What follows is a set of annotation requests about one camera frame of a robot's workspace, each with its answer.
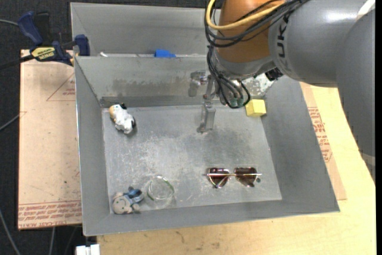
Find grey metal bin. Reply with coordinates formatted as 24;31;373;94
70;2;341;237

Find black cylinder on white bracket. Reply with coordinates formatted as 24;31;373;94
242;66;283;98

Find brown cardboard board, red print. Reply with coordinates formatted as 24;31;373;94
17;49;348;231

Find white and black toy cow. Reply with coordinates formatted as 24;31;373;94
108;102;137;136

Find small blue block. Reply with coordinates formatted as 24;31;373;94
153;48;177;59

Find yellow sponge block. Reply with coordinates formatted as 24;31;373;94
245;99;267;118

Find grey and blue toy animal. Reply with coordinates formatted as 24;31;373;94
111;186;145;216

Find heart-shaped sunglasses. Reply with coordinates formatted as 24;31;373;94
205;167;264;189

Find clear glass cup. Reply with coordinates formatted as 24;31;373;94
142;174;175;210

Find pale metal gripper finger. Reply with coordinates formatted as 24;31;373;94
196;102;217;134
188;69;208;98

